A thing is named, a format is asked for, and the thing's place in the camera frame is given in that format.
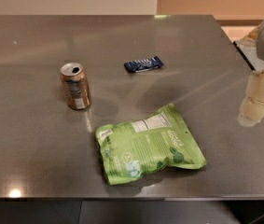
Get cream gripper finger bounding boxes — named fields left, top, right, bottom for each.
left=238, top=70, right=264, bottom=127

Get green rice chip bag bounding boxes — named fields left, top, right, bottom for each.
left=95, top=104, right=206, bottom=185

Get dark blue snack bar wrapper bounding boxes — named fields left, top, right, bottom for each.
left=124, top=56, right=163, bottom=73

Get orange soda can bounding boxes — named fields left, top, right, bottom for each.
left=60, top=63, right=90, bottom=110

